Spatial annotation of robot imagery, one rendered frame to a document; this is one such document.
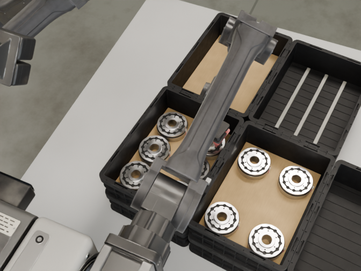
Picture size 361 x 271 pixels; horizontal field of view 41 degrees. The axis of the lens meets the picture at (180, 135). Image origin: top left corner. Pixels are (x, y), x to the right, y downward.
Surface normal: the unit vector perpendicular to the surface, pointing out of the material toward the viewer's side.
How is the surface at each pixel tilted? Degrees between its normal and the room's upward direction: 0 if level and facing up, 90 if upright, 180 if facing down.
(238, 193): 0
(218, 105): 22
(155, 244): 34
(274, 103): 0
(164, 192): 18
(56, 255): 0
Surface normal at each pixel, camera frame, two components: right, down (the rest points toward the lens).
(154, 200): 0.21, -0.45
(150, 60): -0.04, -0.55
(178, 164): 0.08, -0.21
